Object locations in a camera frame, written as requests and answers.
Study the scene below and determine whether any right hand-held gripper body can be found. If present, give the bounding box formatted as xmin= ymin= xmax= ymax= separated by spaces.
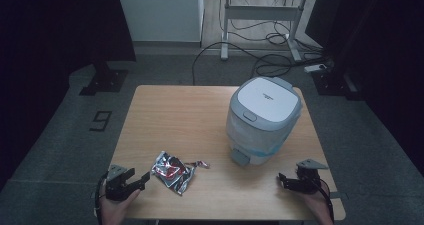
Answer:
xmin=293 ymin=158 xmax=329 ymax=195

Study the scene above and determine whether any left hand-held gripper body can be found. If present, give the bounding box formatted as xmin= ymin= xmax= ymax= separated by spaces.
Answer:
xmin=105 ymin=164 xmax=141 ymax=202

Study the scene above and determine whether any silver red snack wrapper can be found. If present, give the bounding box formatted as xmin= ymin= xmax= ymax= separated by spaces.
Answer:
xmin=150 ymin=150 xmax=197 ymax=196

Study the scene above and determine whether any white grey pedal trash can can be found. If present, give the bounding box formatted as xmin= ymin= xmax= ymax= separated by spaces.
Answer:
xmin=225 ymin=75 xmax=304 ymax=168

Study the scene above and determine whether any person's left hand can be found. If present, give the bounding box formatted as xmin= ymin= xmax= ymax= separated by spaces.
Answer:
xmin=99 ymin=184 xmax=141 ymax=225

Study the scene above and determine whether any person's right hand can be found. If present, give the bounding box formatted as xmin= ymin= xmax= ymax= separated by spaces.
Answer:
xmin=301 ymin=183 xmax=334 ymax=225

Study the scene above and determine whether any clear plastic bin liner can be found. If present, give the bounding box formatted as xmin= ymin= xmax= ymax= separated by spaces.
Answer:
xmin=226 ymin=101 xmax=303 ymax=157

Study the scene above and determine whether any small torn wrapper strip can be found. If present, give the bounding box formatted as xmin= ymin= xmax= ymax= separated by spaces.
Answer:
xmin=185 ymin=160 xmax=211 ymax=170

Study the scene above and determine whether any black stand base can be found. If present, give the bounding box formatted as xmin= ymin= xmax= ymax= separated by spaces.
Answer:
xmin=79 ymin=60 xmax=129 ymax=97
xmin=311 ymin=68 xmax=364 ymax=101

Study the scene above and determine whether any white power strip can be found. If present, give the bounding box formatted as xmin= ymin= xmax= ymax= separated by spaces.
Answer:
xmin=303 ymin=62 xmax=328 ymax=74

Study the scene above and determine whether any white cabinet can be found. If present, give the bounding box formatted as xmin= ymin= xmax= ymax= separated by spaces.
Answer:
xmin=115 ymin=0 xmax=205 ymax=44

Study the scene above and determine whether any dark curtain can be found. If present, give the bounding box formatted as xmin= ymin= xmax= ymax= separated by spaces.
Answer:
xmin=304 ymin=0 xmax=424 ymax=174
xmin=0 ymin=0 xmax=137 ymax=186

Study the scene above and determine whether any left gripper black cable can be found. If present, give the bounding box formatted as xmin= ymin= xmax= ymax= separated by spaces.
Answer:
xmin=94 ymin=172 xmax=110 ymax=221

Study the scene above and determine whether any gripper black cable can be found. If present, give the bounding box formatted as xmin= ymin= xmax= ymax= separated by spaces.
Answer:
xmin=312 ymin=179 xmax=336 ymax=225
xmin=94 ymin=172 xmax=110 ymax=221

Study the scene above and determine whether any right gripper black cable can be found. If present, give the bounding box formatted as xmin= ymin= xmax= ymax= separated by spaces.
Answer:
xmin=312 ymin=179 xmax=336 ymax=225

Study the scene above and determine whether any tangle of black cables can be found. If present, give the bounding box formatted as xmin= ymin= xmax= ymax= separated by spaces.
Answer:
xmin=229 ymin=0 xmax=332 ymax=78

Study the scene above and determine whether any long black floor cable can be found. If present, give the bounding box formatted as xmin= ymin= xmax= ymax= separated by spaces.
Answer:
xmin=191 ymin=41 xmax=262 ymax=86

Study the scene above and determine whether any white metal-frame desk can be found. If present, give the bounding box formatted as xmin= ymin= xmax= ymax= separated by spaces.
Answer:
xmin=213 ymin=0 xmax=345 ymax=63

